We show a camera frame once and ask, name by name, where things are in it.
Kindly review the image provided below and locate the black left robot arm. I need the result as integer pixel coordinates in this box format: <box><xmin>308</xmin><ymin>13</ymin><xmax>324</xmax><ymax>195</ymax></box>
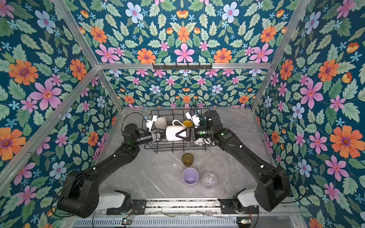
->
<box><xmin>57</xmin><ymin>123</ymin><xmax>166</xmax><ymax>218</ymax></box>

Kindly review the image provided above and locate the black wire dish rack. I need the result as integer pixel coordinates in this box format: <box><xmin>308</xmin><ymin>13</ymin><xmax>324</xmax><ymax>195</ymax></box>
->
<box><xmin>144</xmin><ymin>108</ymin><xmax>216</xmax><ymax>153</ymax></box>

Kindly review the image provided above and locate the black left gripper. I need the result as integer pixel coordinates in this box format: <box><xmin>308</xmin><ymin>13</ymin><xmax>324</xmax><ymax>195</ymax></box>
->
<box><xmin>132</xmin><ymin>129</ymin><xmax>169</xmax><ymax>147</ymax></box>

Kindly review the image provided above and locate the white mug red inside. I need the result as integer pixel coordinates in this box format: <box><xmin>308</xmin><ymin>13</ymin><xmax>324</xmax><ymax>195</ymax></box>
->
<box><xmin>155</xmin><ymin>117</ymin><xmax>168</xmax><ymax>129</ymax></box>

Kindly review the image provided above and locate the black hook rail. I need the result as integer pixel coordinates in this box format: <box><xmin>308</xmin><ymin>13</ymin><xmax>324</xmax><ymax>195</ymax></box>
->
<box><xmin>152</xmin><ymin>63</ymin><xmax>213</xmax><ymax>70</ymax></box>

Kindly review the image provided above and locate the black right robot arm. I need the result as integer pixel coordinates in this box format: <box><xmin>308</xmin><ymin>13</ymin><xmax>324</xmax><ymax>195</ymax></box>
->
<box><xmin>165</xmin><ymin>110</ymin><xmax>290</xmax><ymax>212</ymax></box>

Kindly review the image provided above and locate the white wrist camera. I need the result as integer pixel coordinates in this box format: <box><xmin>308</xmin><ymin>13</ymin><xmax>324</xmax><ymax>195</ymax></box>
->
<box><xmin>145</xmin><ymin>114</ymin><xmax>157</xmax><ymax>132</ymax></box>
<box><xmin>185</xmin><ymin>112</ymin><xmax>200</xmax><ymax>128</ymax></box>

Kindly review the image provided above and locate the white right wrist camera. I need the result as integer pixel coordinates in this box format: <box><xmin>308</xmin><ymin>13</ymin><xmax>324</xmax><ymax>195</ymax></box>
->
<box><xmin>185</xmin><ymin>112</ymin><xmax>200</xmax><ymax>128</ymax></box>

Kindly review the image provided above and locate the dark green mug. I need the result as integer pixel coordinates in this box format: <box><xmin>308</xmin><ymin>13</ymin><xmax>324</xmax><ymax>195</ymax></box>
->
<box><xmin>198</xmin><ymin>114</ymin><xmax>206</xmax><ymax>126</ymax></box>

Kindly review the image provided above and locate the olive green glass cup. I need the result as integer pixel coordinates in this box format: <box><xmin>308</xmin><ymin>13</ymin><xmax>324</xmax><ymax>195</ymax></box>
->
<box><xmin>182</xmin><ymin>153</ymin><xmax>194</xmax><ymax>167</ymax></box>

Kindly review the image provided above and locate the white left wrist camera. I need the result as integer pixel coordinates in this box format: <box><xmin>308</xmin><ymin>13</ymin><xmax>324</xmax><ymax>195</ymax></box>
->
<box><xmin>145</xmin><ymin>114</ymin><xmax>157</xmax><ymax>132</ymax></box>

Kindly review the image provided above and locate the cream faceted mug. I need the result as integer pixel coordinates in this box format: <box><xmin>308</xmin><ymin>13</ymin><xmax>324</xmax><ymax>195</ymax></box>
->
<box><xmin>194</xmin><ymin>138</ymin><xmax>212</xmax><ymax>146</ymax></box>

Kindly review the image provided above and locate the yellow mug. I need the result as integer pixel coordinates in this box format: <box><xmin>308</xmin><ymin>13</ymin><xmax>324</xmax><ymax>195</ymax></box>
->
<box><xmin>182</xmin><ymin>120</ymin><xmax>194</xmax><ymax>127</ymax></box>

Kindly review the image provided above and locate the lilac plastic cup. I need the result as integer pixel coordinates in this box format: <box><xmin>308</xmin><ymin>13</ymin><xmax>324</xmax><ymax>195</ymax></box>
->
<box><xmin>182</xmin><ymin>167</ymin><xmax>199</xmax><ymax>188</ymax></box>

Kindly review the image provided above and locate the clear glass cup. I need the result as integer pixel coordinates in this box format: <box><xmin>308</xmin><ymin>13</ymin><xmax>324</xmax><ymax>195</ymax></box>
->
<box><xmin>202</xmin><ymin>173</ymin><xmax>217</xmax><ymax>189</ymax></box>

